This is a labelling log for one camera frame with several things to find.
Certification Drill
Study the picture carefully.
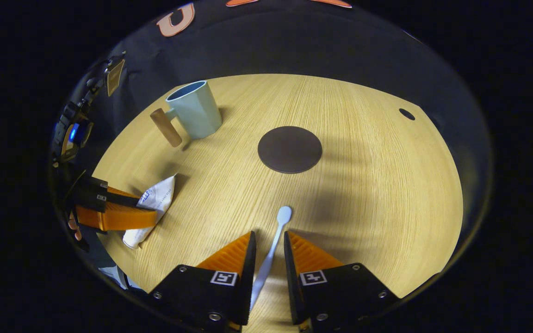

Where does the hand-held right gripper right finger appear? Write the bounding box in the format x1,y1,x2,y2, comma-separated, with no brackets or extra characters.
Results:
284,230,402,332

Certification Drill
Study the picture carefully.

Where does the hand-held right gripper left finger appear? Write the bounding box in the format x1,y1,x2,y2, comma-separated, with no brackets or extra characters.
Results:
149,231,257,332

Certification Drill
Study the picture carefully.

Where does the white toothpaste tube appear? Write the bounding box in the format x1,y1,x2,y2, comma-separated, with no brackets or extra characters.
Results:
123,174,177,250

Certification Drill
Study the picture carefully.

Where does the dark round coaster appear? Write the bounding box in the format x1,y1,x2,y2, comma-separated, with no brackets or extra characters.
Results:
257,126,323,174

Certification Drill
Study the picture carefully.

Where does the light blue cup wooden handle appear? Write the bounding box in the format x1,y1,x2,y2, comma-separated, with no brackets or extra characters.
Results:
150,80,223,148

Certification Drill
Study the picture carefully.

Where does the white toothbrush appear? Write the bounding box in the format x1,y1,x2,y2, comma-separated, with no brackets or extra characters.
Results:
250,206,292,311

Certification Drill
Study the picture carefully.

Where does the black backdrop cloth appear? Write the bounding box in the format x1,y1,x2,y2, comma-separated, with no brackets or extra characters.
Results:
49,0,494,195

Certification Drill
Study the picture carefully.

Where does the wooden desktop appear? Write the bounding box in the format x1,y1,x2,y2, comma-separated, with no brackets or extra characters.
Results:
92,73,464,333

